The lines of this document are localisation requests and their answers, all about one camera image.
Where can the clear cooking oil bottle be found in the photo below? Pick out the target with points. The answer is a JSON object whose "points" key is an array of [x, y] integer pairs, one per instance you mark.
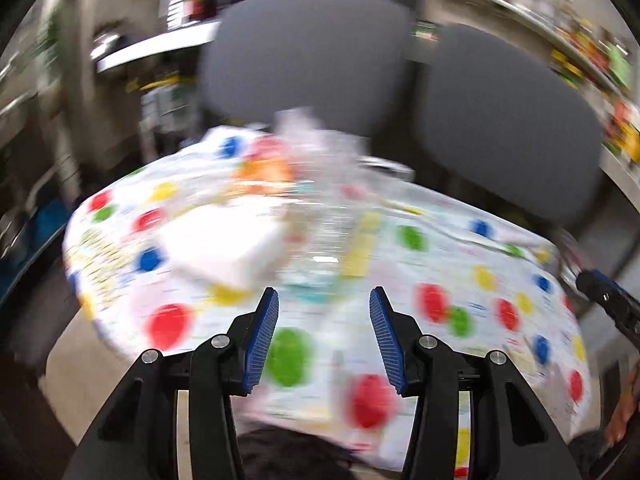
{"points": [[180, 2]]}

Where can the orange fruit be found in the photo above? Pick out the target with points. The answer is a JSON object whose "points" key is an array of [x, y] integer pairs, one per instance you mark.
{"points": [[262, 172]]}

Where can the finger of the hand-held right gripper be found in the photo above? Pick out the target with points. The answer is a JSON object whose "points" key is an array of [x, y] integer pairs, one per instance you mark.
{"points": [[607, 295]]}

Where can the row of condiment bottles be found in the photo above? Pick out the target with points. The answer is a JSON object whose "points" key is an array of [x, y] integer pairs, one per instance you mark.
{"points": [[600, 75]]}

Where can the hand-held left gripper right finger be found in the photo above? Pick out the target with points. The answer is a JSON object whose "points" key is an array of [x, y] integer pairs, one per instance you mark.
{"points": [[389, 342]]}

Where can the white counter shelf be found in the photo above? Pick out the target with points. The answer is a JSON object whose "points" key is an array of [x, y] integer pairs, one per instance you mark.
{"points": [[155, 47]]}

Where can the blue plastic bin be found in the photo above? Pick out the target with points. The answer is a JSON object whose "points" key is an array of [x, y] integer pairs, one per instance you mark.
{"points": [[37, 222]]}

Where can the clear plastic wrapper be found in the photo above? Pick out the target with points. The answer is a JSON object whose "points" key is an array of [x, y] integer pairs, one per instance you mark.
{"points": [[335, 235]]}

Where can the clear bubble wrap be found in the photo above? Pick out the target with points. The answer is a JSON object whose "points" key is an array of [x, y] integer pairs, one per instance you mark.
{"points": [[320, 140]]}

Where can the person's right hand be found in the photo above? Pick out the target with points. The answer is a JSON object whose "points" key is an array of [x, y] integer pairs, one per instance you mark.
{"points": [[622, 420]]}

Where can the person's left leg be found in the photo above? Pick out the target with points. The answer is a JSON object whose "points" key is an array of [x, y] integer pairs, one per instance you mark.
{"points": [[290, 455]]}

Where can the grey chair backrest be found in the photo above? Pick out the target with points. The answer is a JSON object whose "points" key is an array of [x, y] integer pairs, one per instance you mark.
{"points": [[505, 125], [305, 60]]}

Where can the balloon print tablecloth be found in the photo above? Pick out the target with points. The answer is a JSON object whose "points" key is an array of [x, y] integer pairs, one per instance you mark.
{"points": [[475, 260]]}

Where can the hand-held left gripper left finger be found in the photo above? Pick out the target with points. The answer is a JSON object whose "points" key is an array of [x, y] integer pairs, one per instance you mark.
{"points": [[260, 342]]}

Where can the white foam block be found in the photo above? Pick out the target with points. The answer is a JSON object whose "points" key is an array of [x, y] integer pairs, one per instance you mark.
{"points": [[225, 245]]}

